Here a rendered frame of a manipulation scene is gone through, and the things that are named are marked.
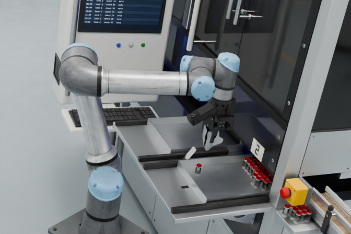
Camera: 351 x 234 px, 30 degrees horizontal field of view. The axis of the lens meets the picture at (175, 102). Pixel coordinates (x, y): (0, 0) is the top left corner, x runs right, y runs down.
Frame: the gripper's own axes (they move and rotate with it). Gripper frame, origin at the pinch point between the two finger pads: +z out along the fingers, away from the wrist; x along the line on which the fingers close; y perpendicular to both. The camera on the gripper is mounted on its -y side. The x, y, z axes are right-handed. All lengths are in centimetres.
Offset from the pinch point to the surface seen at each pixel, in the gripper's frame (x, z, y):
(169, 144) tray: 36.9, 21.4, 5.2
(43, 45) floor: 348, 110, 30
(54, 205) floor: 120, 110, -16
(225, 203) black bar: -8.0, 19.6, 8.4
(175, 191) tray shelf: 4.6, 21.6, -5.7
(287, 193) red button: -19.8, 9.0, 24.8
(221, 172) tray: 13.6, 21.4, 17.9
